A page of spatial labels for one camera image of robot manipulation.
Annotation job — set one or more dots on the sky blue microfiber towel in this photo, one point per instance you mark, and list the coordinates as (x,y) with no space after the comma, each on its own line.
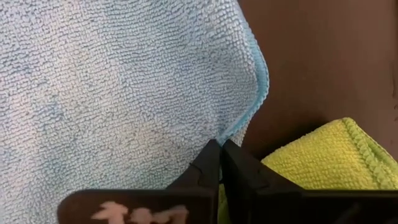
(124,93)

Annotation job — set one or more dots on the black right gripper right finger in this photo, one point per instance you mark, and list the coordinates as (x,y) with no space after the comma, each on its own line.
(248,186)

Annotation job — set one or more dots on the lime green microfiber towel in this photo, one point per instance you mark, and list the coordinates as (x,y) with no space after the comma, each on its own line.
(326,155)

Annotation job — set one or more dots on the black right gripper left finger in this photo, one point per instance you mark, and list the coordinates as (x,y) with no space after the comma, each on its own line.
(202,177)

